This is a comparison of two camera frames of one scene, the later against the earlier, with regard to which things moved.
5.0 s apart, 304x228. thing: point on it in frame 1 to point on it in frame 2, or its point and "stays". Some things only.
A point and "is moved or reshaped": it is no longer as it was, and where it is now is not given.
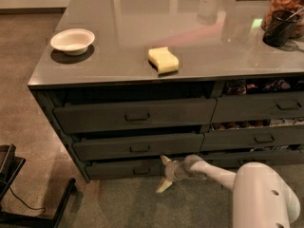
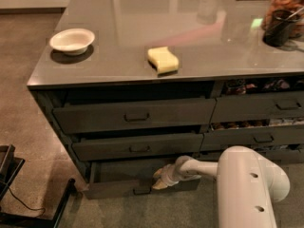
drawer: [152, 169] is moved or reshaped
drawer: [252, 138] stays
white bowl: [74, 42] stays
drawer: [256, 107] stays
